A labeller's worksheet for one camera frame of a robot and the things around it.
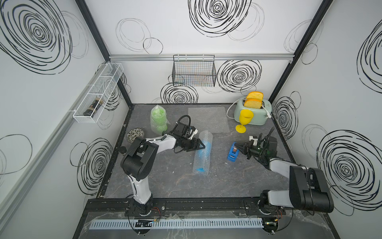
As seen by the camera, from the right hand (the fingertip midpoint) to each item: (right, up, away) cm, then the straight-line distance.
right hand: (235, 144), depth 85 cm
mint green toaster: (+19, +18, +11) cm, 28 cm away
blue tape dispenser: (+1, -6, +6) cm, 8 cm away
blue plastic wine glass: (-19, -5, 0) cm, 19 cm away
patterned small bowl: (-64, +5, +14) cm, 66 cm away
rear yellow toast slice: (+17, +31, +12) cm, 37 cm away
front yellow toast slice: (+14, +25, +9) cm, 30 cm away
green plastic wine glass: (-46, +14, +7) cm, 48 cm away
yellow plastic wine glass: (+9, +16, +9) cm, 21 cm away
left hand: (-20, -3, +6) cm, 21 cm away
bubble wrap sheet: (-10, +15, +26) cm, 32 cm away
